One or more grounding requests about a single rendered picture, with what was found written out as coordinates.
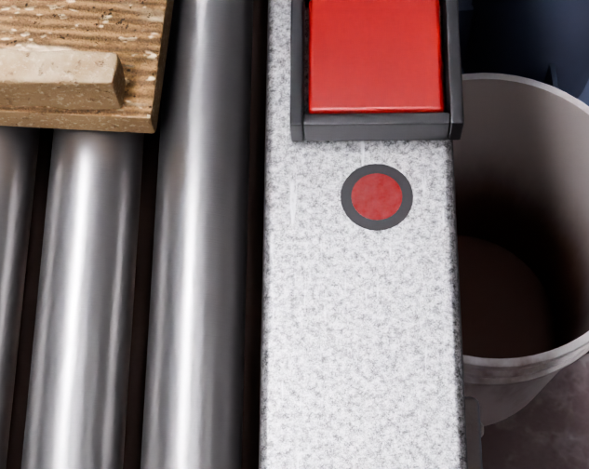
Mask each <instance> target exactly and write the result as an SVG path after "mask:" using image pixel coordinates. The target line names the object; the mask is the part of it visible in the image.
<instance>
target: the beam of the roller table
mask: <svg viewBox="0 0 589 469"><path fill-rule="evenodd" d="M290 19H291V0H268V26H267V72H266V117H265V163H264V209H263V254H262V300H261V389H260V435H259V469H468V456H467V436H466V416H465V396H464V376H463V356H462V316H461V296H460V276H459V256H458V236H457V216H456V195H455V175H454V155H453V140H449V139H446V140H444V141H306V140H303V141H292V140H291V137H290V127H289V98H290ZM369 164H384V165H387V166H390V167H393V168H396V169H397V170H399V171H400V172H401V173H403V174H404V176H405V177H406V178H407V179H408V181H409V183H410V185H411V188H412V192H413V204H412V207H411V210H410V212H409V214H408V215H407V217H406V218H405V219H404V220H403V221H401V222H400V223H399V224H398V225H397V226H395V227H393V228H390V229H387V230H381V231H373V230H368V229H364V228H362V227H360V226H358V225H356V224H355V223H353V222H352V221H351V220H350V219H349V218H348V217H347V216H346V214H345V213H344V211H343V209H342V206H341V188H342V185H343V183H344V182H345V180H346V178H347V177H348V176H349V175H350V174H351V173H352V172H353V171H355V170H356V169H358V168H361V167H363V166H365V165H369Z"/></svg>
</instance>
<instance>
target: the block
mask: <svg viewBox="0 0 589 469"><path fill-rule="evenodd" d="M125 87H126V79H125V76H124V70H123V66H122V63H121V61H120V59H119V57H118V55H117V54H115V53H113V52H95V51H71V50H59V51H40V52H39V51H23V50H12V49H5V48H0V105H10V106H49V107H56V108H62V109H69V110H102V109H121V107H122V105H123V100H124V94H125Z"/></svg>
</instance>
